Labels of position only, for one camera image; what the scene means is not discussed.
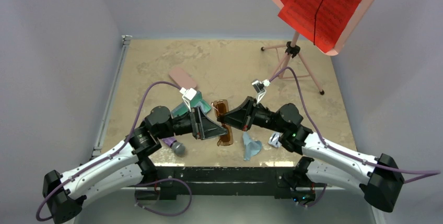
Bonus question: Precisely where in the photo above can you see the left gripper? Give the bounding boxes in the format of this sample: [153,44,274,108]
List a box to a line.
[156,105,226,140]

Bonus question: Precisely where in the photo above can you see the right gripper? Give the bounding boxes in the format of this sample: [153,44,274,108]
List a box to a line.
[217,97,286,134]

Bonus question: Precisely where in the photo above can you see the brown sunglasses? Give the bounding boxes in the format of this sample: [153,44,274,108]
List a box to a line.
[212,99,234,146]

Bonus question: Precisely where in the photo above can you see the teal glasses case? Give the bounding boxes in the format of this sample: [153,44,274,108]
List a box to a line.
[171,90,212,117]

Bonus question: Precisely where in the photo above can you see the pink glasses case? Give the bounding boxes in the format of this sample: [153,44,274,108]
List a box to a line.
[168,66,197,89]

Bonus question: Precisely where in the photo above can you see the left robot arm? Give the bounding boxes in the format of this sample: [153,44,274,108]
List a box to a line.
[42,106,228,223]

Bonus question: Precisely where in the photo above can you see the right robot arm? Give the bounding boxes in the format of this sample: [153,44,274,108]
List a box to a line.
[217,97,405,213]

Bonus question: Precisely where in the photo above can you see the crumpled blue cleaning cloth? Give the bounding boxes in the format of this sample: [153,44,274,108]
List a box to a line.
[242,132,262,161]

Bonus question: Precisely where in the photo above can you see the purple microphone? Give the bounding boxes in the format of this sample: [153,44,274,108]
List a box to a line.
[162,137,186,157]

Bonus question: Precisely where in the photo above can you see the white folded glasses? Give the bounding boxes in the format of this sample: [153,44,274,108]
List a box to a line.
[268,132,281,148]

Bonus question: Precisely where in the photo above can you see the red sheet music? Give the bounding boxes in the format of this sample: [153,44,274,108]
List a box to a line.
[278,0,362,53]

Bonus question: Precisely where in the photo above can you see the pink music stand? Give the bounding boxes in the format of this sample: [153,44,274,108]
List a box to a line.
[259,0,393,96]

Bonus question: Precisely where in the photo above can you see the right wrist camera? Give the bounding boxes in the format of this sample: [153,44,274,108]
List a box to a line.
[251,79,270,103]

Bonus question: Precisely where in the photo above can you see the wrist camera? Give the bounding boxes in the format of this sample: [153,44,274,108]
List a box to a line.
[251,79,270,103]
[180,87,197,111]

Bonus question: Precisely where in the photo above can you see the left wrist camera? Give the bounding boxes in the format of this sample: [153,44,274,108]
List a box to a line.
[180,87,197,111]

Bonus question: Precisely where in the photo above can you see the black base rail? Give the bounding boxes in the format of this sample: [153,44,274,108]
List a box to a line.
[123,166,327,201]

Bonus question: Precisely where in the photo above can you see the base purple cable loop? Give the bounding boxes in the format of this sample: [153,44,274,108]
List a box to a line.
[133,178,193,217]

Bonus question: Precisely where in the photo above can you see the aluminium frame rail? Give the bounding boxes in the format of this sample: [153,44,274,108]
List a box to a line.
[62,34,133,224]

